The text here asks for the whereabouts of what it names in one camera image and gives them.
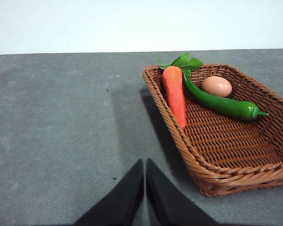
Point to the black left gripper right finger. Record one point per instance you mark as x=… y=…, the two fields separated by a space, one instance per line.
x=167 y=202

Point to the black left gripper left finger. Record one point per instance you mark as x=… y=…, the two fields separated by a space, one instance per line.
x=122 y=202

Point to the brown wicker basket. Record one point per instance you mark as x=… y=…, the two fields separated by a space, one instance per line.
x=226 y=146

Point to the orange carrot with green leaves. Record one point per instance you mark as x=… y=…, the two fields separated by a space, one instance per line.
x=174 y=94

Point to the green chili pepper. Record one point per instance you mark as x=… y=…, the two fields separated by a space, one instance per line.
x=221 y=104

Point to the brown egg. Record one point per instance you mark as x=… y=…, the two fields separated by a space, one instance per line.
x=217 y=86

